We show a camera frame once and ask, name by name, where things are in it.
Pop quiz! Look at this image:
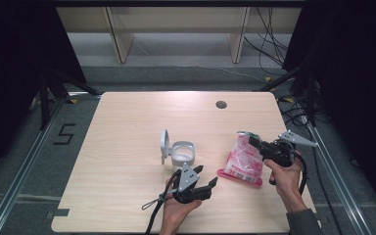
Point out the black metal stand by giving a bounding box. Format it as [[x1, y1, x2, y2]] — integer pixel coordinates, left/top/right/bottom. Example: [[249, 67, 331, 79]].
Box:
[[254, 64, 318, 125], [38, 68, 101, 131]]

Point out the right hand-held gripper black cable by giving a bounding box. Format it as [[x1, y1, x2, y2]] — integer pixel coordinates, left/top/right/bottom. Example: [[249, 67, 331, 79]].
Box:
[[293, 151, 309, 196]]

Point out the silver floor rail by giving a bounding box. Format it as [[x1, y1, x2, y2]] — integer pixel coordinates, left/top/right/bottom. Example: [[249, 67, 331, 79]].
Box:
[[0, 97, 67, 235], [305, 121, 374, 235]]

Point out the white floor cable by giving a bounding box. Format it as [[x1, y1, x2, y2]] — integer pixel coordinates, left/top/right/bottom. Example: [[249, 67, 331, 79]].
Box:
[[133, 40, 266, 83]]

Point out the pink and white plastic bag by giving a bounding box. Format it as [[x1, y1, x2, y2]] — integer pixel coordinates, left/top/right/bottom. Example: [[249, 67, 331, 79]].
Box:
[[217, 130, 264, 188]]

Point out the left hand-held gripper black cable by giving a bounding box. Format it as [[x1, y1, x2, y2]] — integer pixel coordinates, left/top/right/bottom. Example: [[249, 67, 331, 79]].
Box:
[[145, 169, 183, 235]]

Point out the light wooden shelf unit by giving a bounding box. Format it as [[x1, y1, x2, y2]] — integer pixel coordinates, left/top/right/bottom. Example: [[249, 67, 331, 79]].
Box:
[[56, 6, 303, 65]]

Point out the black floor cable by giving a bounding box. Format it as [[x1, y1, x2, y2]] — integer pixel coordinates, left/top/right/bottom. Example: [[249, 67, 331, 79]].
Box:
[[307, 126, 345, 235]]

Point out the power strip with plugs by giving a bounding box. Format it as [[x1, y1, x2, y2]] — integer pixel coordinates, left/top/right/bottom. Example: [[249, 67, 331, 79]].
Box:
[[293, 110, 309, 125]]

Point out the clear jar with white lid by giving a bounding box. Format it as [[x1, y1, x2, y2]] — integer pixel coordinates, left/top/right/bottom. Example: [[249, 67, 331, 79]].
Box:
[[160, 129, 197, 168]]

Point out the person's right hand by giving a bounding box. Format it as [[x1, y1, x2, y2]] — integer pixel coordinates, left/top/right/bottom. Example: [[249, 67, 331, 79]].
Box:
[[263, 155, 304, 203]]

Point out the person's left hand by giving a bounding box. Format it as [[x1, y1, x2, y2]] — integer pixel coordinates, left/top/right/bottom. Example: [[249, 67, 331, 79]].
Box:
[[161, 199, 203, 231]]

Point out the hand-held gripper black cable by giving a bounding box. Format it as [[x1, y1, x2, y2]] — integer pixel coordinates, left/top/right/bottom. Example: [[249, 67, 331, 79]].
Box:
[[145, 169, 183, 235], [293, 151, 309, 196]]

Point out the black wrist strap loop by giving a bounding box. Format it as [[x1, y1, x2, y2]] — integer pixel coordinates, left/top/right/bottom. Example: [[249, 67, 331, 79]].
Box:
[[141, 197, 165, 212]]

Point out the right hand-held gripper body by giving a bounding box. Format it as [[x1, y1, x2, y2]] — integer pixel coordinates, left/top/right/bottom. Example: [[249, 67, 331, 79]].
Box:
[[260, 130, 318, 168]]

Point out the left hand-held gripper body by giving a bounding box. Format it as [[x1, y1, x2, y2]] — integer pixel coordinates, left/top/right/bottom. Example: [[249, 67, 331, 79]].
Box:
[[172, 163, 213, 204]]

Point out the black curtain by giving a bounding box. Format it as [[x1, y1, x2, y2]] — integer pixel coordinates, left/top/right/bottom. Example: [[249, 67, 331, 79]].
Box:
[[283, 0, 376, 224], [0, 0, 88, 185]]

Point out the bundle of black cables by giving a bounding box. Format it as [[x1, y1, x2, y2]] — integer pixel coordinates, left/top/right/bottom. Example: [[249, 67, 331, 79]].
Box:
[[243, 7, 291, 76]]

